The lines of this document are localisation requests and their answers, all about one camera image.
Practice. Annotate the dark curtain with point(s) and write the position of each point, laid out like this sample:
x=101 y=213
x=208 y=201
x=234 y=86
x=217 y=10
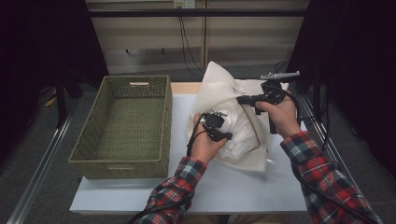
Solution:
x=37 y=46
x=358 y=62

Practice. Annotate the yellow floor strip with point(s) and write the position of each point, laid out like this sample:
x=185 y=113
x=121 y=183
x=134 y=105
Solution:
x=50 y=100

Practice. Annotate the pale table cover sheet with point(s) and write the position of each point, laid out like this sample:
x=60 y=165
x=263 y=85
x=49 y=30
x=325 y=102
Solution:
x=233 y=189

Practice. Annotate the black horizontal bar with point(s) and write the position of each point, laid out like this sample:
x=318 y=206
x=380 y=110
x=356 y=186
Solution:
x=140 y=12

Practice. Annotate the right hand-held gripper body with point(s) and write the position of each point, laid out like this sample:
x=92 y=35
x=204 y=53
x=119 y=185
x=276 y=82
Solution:
x=274 y=91

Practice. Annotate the cream mesh laundry bag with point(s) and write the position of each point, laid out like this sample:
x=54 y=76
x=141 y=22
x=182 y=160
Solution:
x=218 y=84

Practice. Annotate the person's right hand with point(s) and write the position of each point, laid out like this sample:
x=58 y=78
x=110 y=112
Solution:
x=285 y=118

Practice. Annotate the white wall socket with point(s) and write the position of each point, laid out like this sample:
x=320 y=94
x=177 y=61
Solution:
x=184 y=3

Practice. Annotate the black metal stand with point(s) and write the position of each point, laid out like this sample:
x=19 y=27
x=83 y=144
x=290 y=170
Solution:
x=60 y=102
x=317 y=96

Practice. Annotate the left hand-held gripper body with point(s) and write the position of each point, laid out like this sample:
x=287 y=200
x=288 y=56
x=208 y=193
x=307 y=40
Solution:
x=214 y=121

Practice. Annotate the green woven basket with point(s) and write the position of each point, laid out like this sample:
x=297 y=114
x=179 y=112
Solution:
x=124 y=130

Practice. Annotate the person's left hand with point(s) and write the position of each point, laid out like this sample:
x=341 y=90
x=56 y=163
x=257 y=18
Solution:
x=204 y=147

